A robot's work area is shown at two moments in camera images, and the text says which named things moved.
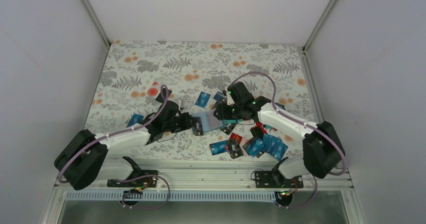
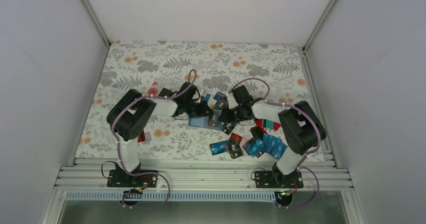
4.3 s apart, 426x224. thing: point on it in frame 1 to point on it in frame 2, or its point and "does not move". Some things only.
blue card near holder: x=203 y=99 does not move
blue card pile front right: x=271 y=145 does not move
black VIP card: x=198 y=126 to x=213 y=122
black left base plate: x=149 y=182 does not move
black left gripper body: x=176 y=127 to x=194 y=111
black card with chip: x=228 y=128 does not move
